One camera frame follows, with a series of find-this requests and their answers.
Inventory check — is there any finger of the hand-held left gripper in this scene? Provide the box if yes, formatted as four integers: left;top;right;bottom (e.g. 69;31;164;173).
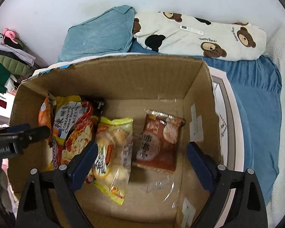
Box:
13;125;51;149
0;123;30;138

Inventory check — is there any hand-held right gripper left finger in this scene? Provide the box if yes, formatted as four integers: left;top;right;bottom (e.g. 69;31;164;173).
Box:
15;141;99;228

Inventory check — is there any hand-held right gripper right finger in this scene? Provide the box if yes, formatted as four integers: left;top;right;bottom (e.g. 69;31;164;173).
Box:
186;141;268;228

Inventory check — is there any orange snack packet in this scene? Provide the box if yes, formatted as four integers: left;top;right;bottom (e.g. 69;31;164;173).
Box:
38;93;54;148

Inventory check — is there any yellow rice cracker packet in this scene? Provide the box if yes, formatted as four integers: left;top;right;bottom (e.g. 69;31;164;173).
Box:
85;116;134;206

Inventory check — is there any red black noodle packet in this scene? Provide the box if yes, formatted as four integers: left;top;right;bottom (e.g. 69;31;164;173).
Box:
51;95;106;171

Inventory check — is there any brown shrimp snack packet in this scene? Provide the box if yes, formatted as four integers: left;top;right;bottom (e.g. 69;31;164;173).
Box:
132;109;186;174

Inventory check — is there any cardboard box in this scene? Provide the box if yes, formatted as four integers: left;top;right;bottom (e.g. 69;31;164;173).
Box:
8;54;221;228

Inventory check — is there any clear plastic wrapper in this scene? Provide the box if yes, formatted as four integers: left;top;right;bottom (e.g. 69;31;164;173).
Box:
145;178;181;203

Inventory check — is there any olive puffer vest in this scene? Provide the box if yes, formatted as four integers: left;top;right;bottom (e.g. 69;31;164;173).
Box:
0;54;33;76

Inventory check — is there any clothes rack with garments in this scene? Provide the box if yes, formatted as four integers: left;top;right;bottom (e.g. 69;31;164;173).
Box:
0;42;36;66

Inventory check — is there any pink plush toy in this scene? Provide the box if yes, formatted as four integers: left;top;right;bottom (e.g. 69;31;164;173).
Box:
2;28;19;44

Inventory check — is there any blue pillow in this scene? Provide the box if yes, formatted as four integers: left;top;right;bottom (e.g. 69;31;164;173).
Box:
56;5;136;63

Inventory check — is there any bear print pillow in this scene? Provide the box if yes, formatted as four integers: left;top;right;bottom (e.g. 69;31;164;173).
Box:
132;11;267;61

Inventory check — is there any white remote control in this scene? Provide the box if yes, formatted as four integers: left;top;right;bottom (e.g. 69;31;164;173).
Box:
179;25;205;36

